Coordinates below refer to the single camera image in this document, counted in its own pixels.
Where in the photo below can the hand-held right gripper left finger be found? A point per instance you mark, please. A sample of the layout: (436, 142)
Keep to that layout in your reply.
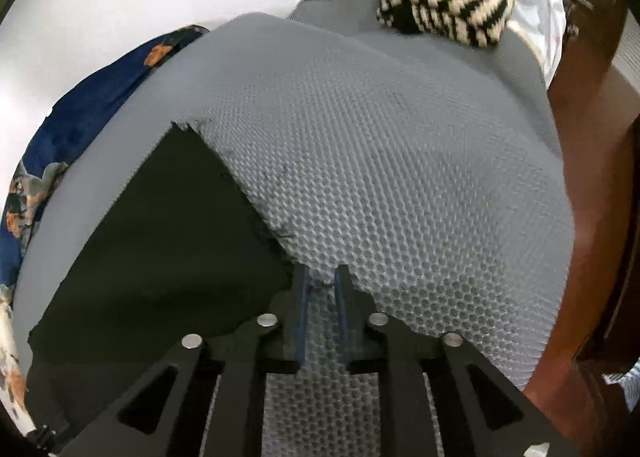
(300, 322)

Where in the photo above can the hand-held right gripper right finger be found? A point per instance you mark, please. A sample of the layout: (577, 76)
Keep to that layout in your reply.
(342, 322)

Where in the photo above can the black button shirt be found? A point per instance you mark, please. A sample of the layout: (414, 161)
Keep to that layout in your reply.
(150, 237)

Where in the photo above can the grey mesh bed mat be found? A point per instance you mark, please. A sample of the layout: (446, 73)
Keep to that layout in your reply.
(390, 162)

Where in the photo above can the brown wooden furniture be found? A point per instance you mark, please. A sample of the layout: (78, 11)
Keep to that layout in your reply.
(595, 187)

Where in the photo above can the blue floral blanket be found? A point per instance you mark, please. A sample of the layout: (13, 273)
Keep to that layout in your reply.
(85, 127)

